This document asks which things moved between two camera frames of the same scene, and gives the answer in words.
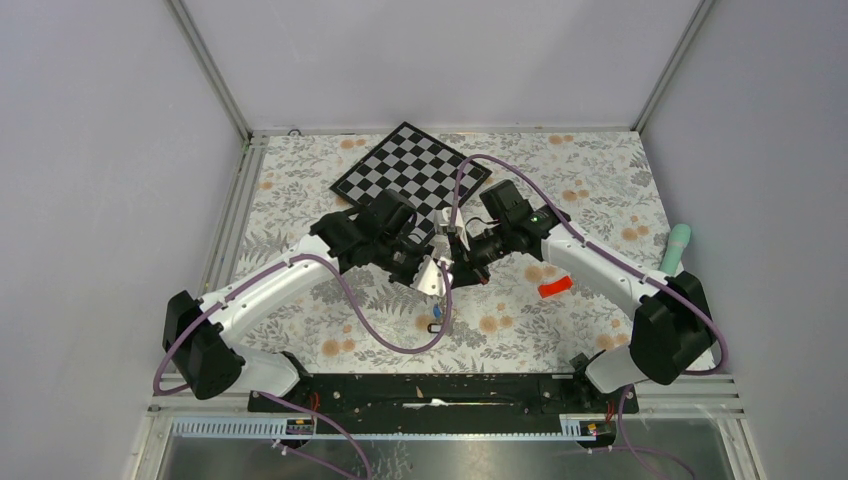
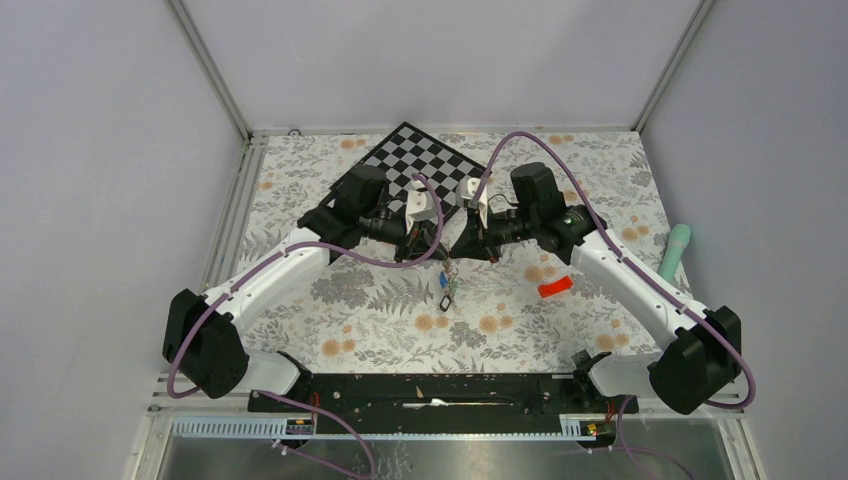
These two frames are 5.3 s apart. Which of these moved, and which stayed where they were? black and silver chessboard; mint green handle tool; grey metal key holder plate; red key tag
Moved: grey metal key holder plate
Stayed: mint green handle tool; red key tag; black and silver chessboard
